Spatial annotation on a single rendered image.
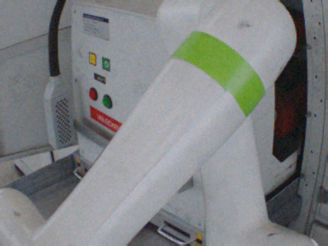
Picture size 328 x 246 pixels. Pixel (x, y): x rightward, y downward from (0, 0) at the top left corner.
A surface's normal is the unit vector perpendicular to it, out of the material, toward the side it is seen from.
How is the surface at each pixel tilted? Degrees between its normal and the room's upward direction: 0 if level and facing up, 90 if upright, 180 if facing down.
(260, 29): 58
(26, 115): 90
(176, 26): 87
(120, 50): 90
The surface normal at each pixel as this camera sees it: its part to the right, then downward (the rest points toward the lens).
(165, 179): 0.44, 0.23
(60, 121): 0.65, 0.33
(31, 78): 0.37, 0.43
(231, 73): 0.18, 0.01
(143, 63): -0.76, 0.34
